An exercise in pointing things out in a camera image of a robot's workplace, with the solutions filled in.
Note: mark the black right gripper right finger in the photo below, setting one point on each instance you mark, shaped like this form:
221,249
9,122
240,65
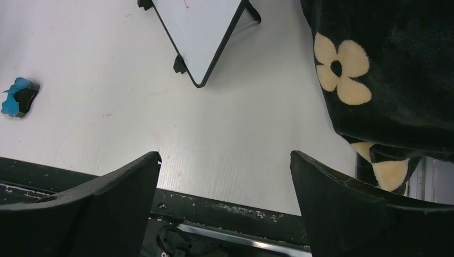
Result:
344,216

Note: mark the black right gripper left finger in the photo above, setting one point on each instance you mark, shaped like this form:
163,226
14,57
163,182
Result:
106,216

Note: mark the blue black eraser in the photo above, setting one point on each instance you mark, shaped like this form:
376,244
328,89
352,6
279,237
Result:
20,97

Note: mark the black blanket cream flowers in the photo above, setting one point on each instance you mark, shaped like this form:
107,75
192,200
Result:
386,73

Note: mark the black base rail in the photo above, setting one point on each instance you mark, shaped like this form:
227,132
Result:
269,230

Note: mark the white whiteboard black frame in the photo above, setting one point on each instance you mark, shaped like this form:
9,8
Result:
199,31

